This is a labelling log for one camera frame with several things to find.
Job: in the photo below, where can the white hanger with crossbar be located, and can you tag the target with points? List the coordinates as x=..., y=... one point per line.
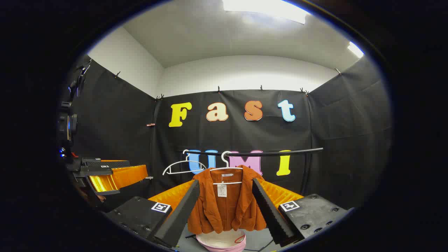
x=231, y=182

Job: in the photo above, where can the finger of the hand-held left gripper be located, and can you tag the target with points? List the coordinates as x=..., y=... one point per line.
x=112, y=163
x=98, y=172

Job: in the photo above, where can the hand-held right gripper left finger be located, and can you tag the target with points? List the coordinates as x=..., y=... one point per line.
x=182, y=213

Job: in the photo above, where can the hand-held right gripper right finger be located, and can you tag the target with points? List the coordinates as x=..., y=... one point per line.
x=271, y=210

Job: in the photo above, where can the black garment rack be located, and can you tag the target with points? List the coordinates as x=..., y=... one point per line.
x=280, y=153

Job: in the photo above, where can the small ceiling light panel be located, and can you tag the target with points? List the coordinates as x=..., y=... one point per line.
x=355, y=49

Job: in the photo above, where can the black backdrop cloth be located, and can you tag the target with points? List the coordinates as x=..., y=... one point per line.
x=350, y=133

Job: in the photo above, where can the pink white laundry hamper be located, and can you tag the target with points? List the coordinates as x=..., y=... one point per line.
x=220, y=239

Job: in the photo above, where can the white empty clothes hanger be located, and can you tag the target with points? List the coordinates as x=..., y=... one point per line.
x=189, y=158

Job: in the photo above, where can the large ceiling light panel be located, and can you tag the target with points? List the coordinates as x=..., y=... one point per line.
x=266, y=8

